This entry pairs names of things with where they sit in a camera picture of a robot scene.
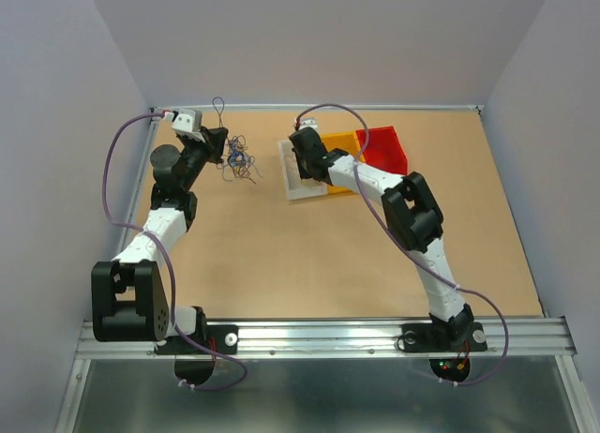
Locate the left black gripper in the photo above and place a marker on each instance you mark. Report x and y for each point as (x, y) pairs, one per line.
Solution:
(217, 141)

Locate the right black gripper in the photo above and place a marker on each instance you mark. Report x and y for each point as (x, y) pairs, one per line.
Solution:
(303, 172)

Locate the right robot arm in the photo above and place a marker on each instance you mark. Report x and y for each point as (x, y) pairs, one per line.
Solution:
(411, 217)

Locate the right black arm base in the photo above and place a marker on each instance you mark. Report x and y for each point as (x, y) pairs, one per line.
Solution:
(430, 338)

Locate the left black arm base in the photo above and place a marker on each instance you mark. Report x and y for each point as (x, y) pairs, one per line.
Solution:
(197, 341)

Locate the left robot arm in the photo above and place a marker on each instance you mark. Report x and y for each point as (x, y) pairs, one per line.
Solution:
(129, 302)

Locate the white plastic bin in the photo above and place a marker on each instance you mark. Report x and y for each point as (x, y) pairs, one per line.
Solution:
(296, 188)

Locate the yellow plastic bin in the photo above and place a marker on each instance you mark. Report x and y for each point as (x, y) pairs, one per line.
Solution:
(346, 141)

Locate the red plastic bin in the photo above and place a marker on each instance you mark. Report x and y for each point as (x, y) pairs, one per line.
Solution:
(385, 152)

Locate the metal front plate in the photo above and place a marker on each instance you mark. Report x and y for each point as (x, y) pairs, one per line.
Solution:
(347, 395)

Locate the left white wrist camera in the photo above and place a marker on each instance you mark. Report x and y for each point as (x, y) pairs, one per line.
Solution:
(187, 123)

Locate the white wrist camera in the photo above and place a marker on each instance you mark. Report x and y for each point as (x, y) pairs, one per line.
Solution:
(306, 122)
(187, 123)

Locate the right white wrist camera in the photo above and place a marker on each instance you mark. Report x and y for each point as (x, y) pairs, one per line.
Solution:
(306, 122)

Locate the aluminium left rail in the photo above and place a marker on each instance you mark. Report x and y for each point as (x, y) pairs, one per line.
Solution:
(125, 222)

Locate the aluminium front rail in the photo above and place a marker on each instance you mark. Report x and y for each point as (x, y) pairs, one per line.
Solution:
(380, 338)

